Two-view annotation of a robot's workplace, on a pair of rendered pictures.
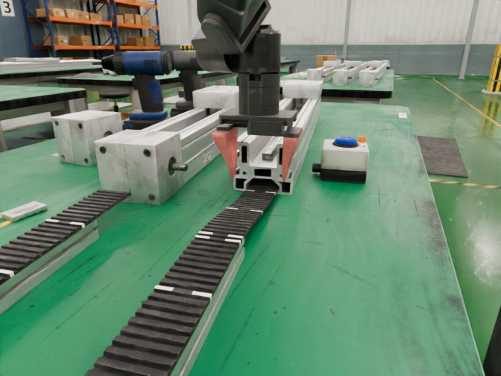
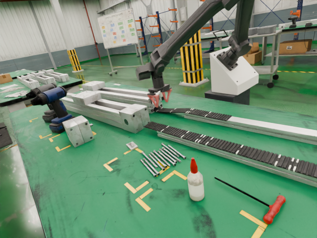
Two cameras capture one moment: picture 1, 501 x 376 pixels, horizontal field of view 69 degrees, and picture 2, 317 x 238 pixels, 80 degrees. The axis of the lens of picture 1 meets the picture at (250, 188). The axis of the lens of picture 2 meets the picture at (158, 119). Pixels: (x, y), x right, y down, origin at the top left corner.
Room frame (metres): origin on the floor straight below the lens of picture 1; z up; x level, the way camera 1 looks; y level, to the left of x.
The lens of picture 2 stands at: (0.02, 0.80, 1.17)
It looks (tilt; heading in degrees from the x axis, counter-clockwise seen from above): 24 degrees down; 304
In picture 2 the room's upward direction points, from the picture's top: 10 degrees counter-clockwise
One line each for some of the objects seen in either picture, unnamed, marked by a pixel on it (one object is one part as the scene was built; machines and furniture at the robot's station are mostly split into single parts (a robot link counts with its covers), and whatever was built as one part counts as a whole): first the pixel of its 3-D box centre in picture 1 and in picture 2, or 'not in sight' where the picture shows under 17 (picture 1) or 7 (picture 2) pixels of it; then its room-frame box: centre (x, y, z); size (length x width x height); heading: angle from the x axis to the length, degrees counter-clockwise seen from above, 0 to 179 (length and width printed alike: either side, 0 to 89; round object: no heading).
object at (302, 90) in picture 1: (303, 92); (94, 87); (1.20, -0.17, 0.87); 0.16 x 0.11 x 0.07; 167
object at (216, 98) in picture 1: (223, 101); (87, 99); (1.00, 0.07, 0.87); 0.16 x 0.11 x 0.07; 167
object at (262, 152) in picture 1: (293, 122); (114, 96); (0.95, -0.11, 0.82); 0.80 x 0.10 x 0.09; 167
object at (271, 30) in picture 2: not in sight; (246, 56); (0.48, -3.14, 0.50); 1.03 x 0.55 x 1.01; 172
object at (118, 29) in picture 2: not in sight; (121, 45); (4.51, -4.54, 0.97); 1.51 x 0.50 x 1.95; 0
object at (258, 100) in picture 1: (259, 99); (158, 83); (0.52, -0.01, 0.94); 0.10 x 0.07 x 0.07; 76
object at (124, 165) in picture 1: (149, 165); (137, 116); (0.56, 0.16, 0.83); 0.12 x 0.09 x 0.10; 77
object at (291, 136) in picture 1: (275, 149); (163, 94); (0.51, -0.04, 0.87); 0.07 x 0.07 x 0.09; 76
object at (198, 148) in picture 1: (224, 119); (89, 106); (1.00, 0.07, 0.82); 0.80 x 0.10 x 0.09; 167
